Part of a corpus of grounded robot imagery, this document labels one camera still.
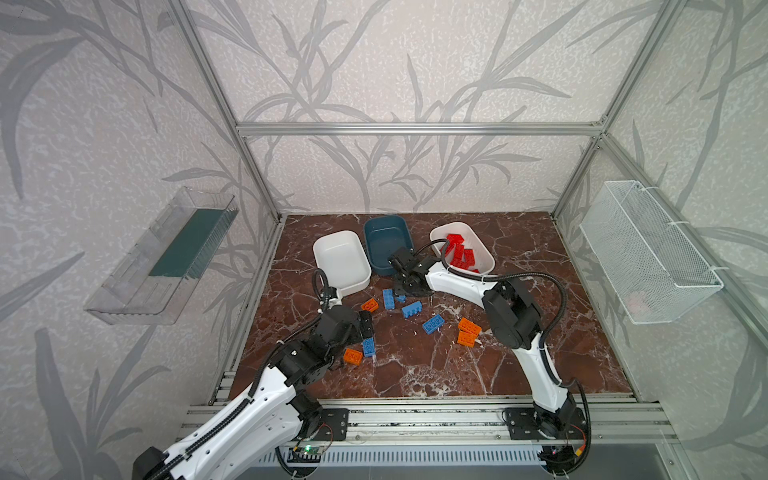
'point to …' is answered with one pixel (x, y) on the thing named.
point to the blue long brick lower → (369, 346)
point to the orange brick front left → (352, 356)
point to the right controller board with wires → (559, 458)
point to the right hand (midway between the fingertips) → (401, 280)
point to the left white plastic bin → (343, 258)
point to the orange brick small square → (371, 305)
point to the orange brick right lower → (466, 339)
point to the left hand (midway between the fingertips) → (363, 310)
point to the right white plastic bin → (464, 248)
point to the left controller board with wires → (304, 454)
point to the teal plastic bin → (384, 236)
